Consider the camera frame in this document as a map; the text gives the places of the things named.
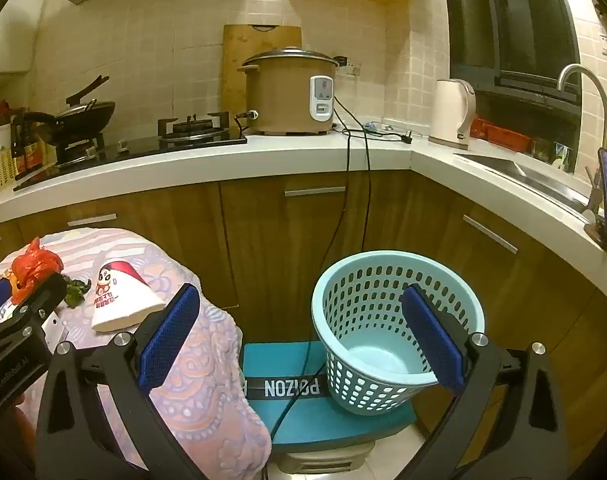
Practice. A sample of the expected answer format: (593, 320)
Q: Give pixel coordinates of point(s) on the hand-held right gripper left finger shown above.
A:
(168, 340)

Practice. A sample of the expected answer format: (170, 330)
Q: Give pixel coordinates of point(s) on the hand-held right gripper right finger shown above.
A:
(433, 340)

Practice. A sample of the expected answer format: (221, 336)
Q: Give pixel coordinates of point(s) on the red plastic bag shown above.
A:
(33, 267)

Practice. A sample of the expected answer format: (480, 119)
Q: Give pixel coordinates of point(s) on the green bok choy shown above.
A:
(76, 294)

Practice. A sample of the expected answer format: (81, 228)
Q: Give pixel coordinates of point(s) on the orange and white paper cup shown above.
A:
(123, 300)

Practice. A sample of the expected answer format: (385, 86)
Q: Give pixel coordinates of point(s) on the light blue plastic basket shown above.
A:
(363, 360)

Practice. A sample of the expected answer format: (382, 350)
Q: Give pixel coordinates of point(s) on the pink floral blanket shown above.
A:
(203, 360)

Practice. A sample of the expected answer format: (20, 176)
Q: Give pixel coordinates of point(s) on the teal cardboard box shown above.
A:
(303, 420)

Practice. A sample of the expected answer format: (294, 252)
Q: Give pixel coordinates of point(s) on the white plastic stool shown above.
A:
(328, 460)

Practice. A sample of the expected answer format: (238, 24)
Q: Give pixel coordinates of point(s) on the black gas stove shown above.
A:
(133, 147)

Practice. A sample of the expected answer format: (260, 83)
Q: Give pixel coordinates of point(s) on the black wok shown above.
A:
(83, 115)

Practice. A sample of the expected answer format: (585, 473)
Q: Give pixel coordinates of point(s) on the steel sink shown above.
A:
(533, 175)

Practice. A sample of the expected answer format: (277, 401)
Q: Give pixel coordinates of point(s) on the red plastic crate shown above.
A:
(498, 135)

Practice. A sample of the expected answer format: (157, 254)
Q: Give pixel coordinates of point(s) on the metal cup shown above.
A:
(541, 149)

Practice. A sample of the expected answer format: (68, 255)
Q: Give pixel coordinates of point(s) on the white electric kettle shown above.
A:
(448, 110)

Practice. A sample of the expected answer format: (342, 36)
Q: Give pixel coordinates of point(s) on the brown rice cooker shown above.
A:
(283, 100)

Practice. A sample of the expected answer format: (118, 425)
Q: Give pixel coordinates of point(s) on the metal faucet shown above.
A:
(606, 110)

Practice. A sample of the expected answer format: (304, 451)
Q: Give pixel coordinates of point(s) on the wooden cutting board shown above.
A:
(238, 60)

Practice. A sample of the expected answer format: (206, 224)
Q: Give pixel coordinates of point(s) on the dark window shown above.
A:
(523, 25)

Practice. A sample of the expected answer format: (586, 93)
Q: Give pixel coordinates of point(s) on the white wall socket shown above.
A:
(352, 66)

